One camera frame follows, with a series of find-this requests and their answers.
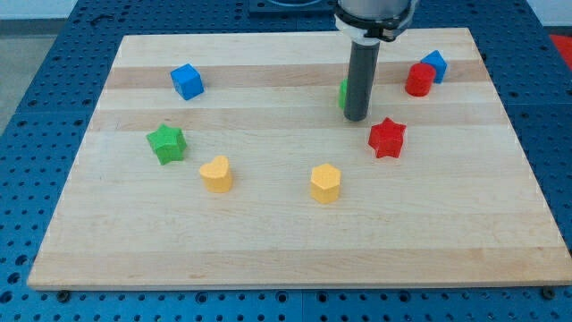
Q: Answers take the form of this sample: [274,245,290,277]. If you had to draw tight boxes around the light wooden board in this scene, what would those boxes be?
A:
[28,28,571,291]

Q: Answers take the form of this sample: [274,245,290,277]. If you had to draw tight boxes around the red star block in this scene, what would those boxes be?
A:
[368,117,407,158]

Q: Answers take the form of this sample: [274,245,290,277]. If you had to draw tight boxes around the blue pentagon block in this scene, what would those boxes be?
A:
[421,50,448,84]

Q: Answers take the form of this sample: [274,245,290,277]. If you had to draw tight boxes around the green circle block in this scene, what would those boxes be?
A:
[338,79,348,110]

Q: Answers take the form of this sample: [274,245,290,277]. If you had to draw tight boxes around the green star block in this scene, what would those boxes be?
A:
[146,123,187,165]

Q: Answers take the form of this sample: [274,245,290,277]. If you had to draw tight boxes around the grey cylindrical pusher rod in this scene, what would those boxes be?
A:
[344,42,380,122]

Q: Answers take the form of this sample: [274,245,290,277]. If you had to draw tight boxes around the red cylinder block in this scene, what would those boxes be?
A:
[405,63,436,97]

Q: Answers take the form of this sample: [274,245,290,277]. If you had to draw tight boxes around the blue cube block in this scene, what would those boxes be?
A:
[170,64,205,100]

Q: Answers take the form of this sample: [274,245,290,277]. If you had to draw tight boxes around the yellow heart block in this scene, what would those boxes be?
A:
[199,156,233,193]

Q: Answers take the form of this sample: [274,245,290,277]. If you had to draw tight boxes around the yellow hexagon block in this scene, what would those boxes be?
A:
[310,164,341,204]

